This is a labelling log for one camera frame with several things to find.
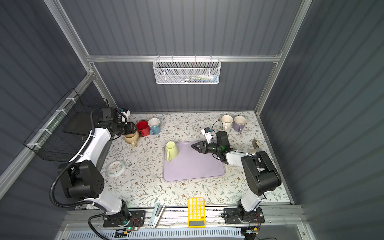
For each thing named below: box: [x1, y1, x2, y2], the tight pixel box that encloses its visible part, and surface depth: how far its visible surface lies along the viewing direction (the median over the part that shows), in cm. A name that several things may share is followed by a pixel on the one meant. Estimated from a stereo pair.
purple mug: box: [233, 115, 247, 133], surface depth 107 cm
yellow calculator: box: [188, 197, 206, 228], surface depth 76 cm
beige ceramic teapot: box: [124, 130, 140, 147], surface depth 98 cm
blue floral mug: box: [147, 118, 161, 135], surface depth 104 cm
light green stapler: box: [148, 203, 166, 228], surface depth 75 cm
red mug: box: [136, 120, 151, 137], surface depth 104 cm
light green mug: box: [165, 141, 179, 162], surface depth 91 cm
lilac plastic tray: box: [163, 141, 226, 182], surface depth 93 cm
